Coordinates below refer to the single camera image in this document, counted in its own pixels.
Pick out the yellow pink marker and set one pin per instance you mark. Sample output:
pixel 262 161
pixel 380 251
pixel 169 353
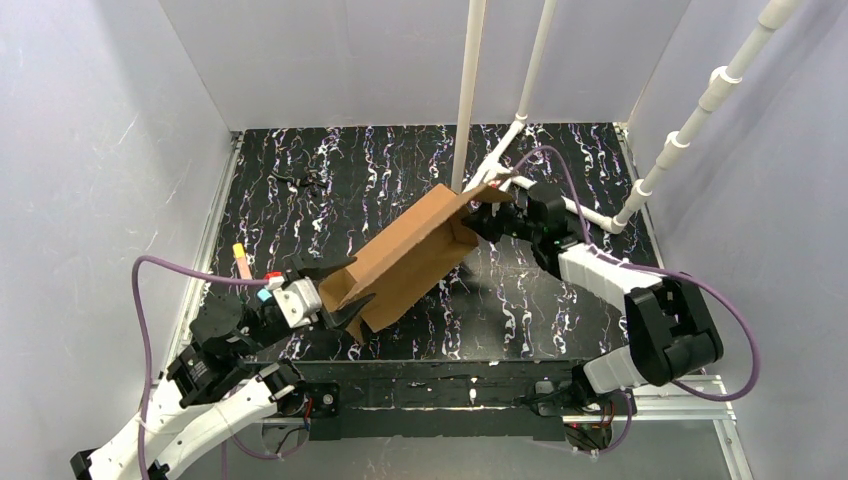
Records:
pixel 241 261

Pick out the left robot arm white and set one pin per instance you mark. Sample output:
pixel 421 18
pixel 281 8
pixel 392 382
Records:
pixel 208 392

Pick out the brown cardboard box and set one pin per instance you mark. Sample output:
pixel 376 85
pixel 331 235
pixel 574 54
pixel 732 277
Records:
pixel 407 258

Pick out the small black clip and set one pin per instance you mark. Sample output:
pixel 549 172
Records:
pixel 311 181

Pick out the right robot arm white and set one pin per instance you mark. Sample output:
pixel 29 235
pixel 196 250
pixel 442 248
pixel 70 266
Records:
pixel 670 330

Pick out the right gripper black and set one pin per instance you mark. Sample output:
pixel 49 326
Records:
pixel 501 223

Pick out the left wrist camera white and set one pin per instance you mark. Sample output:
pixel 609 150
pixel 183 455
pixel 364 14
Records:
pixel 297 297

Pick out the light blue tube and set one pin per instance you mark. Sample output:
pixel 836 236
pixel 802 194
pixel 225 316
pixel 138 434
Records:
pixel 264 295

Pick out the white PVC pipe frame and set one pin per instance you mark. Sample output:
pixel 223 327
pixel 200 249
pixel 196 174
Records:
pixel 590 137

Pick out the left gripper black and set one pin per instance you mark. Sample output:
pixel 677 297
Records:
pixel 264 322

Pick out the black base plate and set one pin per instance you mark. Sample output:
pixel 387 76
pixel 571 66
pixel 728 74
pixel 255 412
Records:
pixel 421 399

